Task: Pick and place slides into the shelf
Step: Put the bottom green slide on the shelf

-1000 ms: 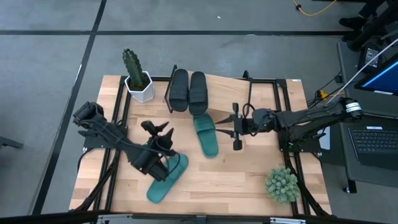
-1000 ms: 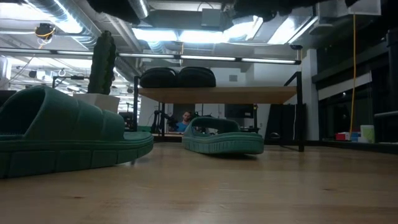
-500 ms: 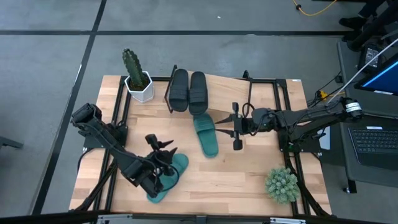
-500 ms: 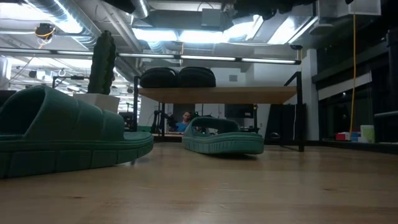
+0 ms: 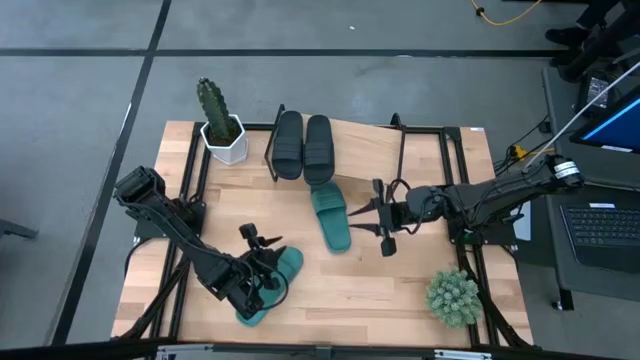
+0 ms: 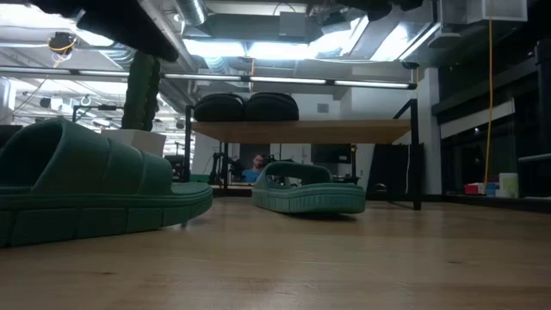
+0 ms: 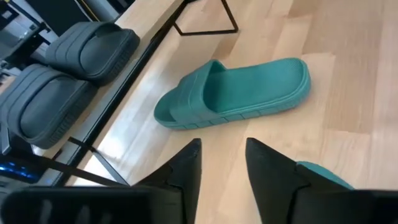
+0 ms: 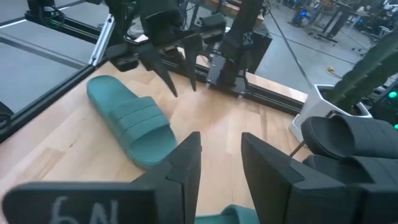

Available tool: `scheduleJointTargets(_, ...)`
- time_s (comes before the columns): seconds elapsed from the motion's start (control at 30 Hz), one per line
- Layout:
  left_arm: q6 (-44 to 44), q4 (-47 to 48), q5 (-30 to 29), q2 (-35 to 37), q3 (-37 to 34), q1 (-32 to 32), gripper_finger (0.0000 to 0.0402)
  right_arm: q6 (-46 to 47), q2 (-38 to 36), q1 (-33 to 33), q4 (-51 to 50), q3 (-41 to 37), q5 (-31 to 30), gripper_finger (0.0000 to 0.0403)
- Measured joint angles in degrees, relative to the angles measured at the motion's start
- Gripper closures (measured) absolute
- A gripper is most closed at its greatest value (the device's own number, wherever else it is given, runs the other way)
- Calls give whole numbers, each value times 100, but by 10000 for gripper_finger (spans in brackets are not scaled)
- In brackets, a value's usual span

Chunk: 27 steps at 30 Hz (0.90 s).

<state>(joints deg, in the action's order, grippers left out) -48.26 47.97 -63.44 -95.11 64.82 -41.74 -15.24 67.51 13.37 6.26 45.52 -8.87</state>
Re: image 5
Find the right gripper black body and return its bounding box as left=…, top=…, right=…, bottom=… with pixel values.
left=372, top=178, right=416, bottom=259

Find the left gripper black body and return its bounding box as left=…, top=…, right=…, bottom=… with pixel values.
left=238, top=247, right=284, bottom=296

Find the green rubber slide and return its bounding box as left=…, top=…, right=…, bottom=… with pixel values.
left=234, top=244, right=305, bottom=329
left=309, top=180, right=353, bottom=254

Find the black rubber slide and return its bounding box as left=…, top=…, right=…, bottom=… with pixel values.
left=302, top=113, right=336, bottom=187
left=271, top=109, right=305, bottom=182

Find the white hexagonal plant pot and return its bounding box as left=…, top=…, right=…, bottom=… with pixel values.
left=199, top=113, right=250, bottom=167

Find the pale green succulent plant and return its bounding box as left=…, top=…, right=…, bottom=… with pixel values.
left=425, top=268, right=484, bottom=330

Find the tall green cactus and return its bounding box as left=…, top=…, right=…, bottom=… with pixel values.
left=196, top=77, right=237, bottom=145

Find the grey side desk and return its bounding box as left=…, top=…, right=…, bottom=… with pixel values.
left=541, top=64, right=640, bottom=312

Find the black laptop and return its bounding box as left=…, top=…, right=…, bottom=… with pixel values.
left=559, top=201, right=640, bottom=275

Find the computer monitor blue screen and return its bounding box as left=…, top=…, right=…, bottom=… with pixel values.
left=569, top=89, right=640, bottom=155

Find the person beside rig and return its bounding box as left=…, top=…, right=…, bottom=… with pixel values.
left=543, top=0, right=640, bottom=84

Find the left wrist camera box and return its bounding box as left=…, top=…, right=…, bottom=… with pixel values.
left=238, top=222, right=259, bottom=247

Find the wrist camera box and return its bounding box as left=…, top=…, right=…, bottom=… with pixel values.
left=405, top=185, right=447, bottom=224
left=238, top=222, right=259, bottom=247

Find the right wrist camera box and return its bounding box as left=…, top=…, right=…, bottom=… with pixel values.
left=405, top=185, right=447, bottom=224

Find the hanging white cable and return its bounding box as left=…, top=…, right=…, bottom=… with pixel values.
left=523, top=59, right=640, bottom=170

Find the yellow cable on floor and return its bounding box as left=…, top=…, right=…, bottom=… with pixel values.
left=469, top=0, right=544, bottom=27

